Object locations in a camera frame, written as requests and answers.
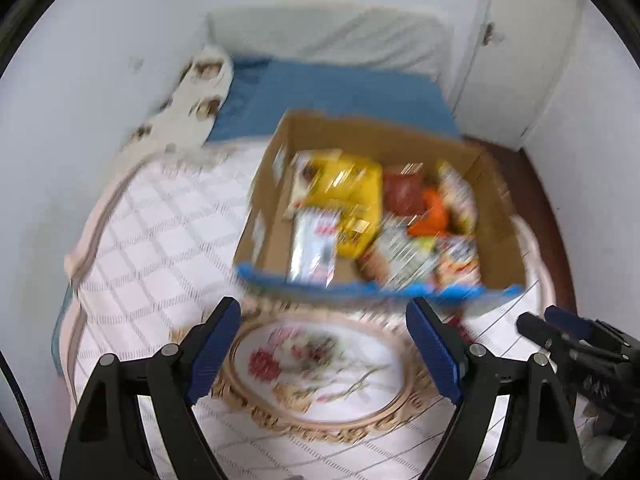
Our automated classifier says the red small snack packet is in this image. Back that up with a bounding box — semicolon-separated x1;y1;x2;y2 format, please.
446;312;474;344

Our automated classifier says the orange panda snack packet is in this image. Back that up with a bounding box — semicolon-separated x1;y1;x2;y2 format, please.
436;235;480;288

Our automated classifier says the orange snack bag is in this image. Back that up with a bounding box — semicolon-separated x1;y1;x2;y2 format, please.
408;188;450;237

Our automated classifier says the clear yellow pastry bag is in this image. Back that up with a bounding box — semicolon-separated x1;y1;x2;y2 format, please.
436;160;478;235

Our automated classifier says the red white spicy strip packet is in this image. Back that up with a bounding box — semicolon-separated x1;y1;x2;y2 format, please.
288;207;341;288

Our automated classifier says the yellow black biscuit pack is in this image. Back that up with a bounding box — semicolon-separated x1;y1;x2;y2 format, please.
337;208;381;260

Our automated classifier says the yellow snack bag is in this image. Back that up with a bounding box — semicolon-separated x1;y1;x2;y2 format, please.
304;155;383;222

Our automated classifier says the cranberry oat cookie packet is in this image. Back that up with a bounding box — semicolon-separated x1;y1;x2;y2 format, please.
356;228;438;290

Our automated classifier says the brown sauce packet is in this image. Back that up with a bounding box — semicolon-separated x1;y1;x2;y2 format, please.
383;162;425;217

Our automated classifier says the cardboard milk box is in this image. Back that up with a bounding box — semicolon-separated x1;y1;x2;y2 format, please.
233;111;526;307

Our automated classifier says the bear print long pillow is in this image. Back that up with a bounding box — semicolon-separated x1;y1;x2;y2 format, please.
122;44;233;154

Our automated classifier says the blue bed sheet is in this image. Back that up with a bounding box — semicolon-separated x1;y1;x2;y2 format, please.
74;58;460;366

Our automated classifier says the grey dotted pillow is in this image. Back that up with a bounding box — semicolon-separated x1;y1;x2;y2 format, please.
208;1;452;81

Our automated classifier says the white door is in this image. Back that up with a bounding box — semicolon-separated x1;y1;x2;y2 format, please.
454;0;582;150

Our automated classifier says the black cable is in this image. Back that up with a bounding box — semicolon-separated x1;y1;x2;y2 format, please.
0;349;54;480

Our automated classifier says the door handle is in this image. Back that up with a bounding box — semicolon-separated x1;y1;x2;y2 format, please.
482;22;504;47

